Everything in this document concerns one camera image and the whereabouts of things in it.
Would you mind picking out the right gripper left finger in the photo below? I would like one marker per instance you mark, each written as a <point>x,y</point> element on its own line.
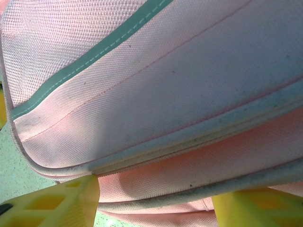
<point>47,208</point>

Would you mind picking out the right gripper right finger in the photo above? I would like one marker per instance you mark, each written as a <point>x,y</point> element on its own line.
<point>260,210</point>

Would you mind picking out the pink backpack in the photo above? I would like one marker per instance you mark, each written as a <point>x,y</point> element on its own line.
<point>165,82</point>

